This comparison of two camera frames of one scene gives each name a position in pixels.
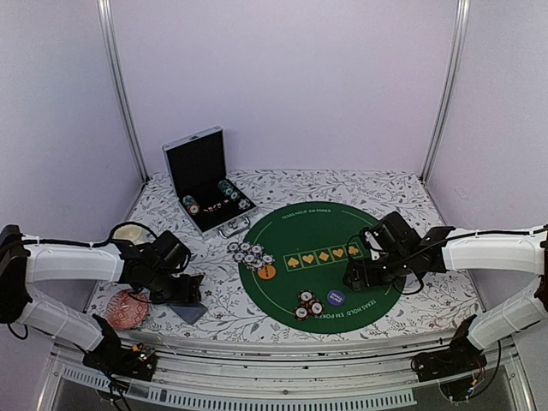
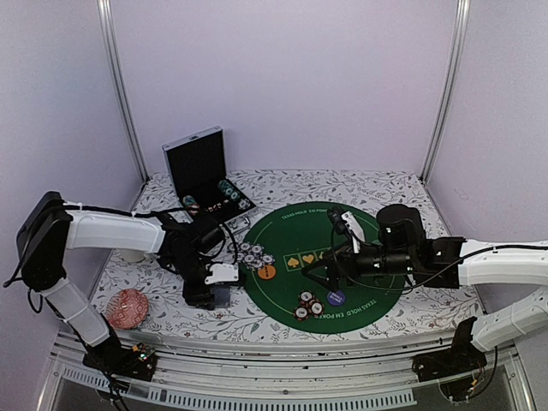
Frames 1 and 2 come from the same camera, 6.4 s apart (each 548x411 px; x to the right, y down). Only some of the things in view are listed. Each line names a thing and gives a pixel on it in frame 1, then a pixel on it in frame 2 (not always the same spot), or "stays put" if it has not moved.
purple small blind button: (336, 298) stays put
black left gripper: (188, 294) -> (199, 297)
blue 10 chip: (249, 259) stays put
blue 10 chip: (232, 247) stays put
